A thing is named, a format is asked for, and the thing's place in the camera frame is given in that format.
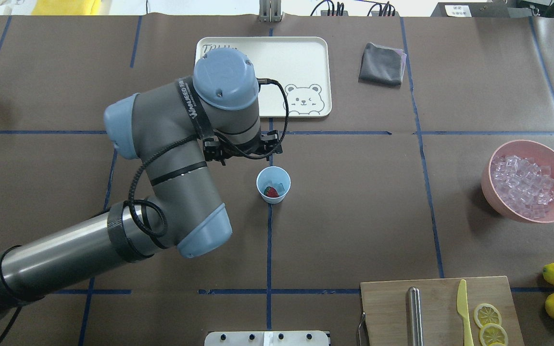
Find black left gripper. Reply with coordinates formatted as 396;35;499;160
203;131;283;166

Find red strawberry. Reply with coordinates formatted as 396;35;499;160
263;186;280;198

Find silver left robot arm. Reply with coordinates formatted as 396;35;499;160
0;48;285;320

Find light blue cup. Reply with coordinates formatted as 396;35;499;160
255;166;291;204

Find pile of ice cubes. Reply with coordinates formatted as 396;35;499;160
490;155;554;220

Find cream bear tray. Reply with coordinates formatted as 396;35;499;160
195;37;332;118

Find grey folded cloth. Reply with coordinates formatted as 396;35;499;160
359;42;407;87

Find yellow cloth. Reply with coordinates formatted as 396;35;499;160
31;0;101;16

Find wooden cutting board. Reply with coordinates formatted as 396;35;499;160
360;276;525;346

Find steel knife sharpener rod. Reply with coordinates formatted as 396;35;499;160
406;286;424;346

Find yellow plastic knife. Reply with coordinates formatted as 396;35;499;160
456;279;474;346

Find pink bowl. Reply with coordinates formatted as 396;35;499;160
481;139;554;224

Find lemon slice upper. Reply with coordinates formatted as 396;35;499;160
473;304;502;329

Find lemon slice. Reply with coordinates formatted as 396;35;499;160
473;304;502;329
478;323;509;346

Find lemon slice lower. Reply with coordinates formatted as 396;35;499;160
478;323;509;346

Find aluminium frame post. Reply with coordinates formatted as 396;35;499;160
259;0;283;23

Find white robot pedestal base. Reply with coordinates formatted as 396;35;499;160
204;330;331;346

